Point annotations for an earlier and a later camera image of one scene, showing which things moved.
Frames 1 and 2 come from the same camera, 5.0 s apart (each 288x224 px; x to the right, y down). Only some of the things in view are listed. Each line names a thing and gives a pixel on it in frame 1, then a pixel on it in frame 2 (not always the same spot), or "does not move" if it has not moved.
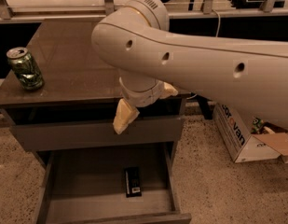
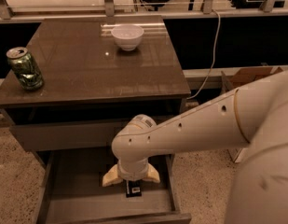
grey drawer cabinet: (62, 98) does not move
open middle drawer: (87, 186) does not move
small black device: (132, 182) does not move
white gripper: (144, 99) to (131, 174)
